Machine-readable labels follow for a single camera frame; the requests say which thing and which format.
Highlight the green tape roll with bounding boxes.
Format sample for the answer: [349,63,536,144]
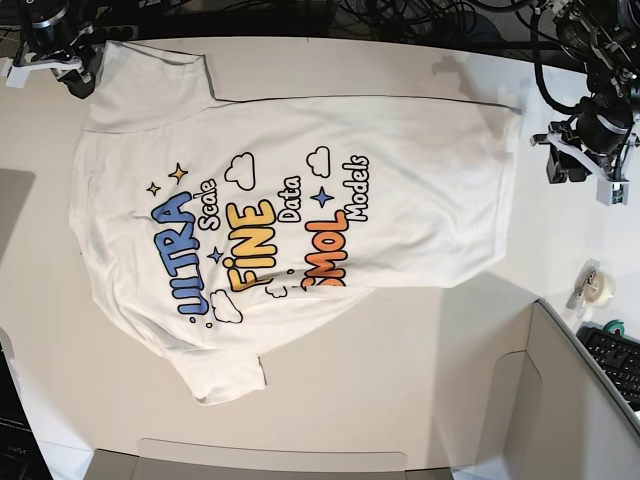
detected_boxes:
[603,320,625,337]

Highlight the beige cardboard box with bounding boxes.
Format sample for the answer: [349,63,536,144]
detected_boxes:
[85,300,639,479]

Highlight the clear tape dispenser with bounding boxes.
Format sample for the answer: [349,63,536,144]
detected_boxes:
[566,259,616,321]

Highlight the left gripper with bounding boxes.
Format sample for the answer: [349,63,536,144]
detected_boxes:
[531,102,637,183]

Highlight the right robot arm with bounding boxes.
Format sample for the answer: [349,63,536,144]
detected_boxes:
[1,0,97,99]

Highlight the black computer keyboard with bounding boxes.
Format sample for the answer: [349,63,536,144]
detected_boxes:
[577,327,639,412]

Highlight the black monitor corner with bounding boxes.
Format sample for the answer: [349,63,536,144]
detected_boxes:
[1,330,53,480]

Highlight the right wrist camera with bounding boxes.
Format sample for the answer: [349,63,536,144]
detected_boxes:
[1,58,32,88]

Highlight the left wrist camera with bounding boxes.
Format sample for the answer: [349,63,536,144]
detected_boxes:
[596,179,629,206]

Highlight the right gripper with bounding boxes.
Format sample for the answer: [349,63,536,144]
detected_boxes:
[12,27,102,98]

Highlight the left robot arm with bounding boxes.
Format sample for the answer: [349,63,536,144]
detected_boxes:
[529,1,639,184]

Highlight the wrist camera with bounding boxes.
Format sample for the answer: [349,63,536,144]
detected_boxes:
[596,179,629,206]
[1,58,32,88]

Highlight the white printed t-shirt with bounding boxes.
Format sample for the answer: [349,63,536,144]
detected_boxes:
[69,42,519,405]

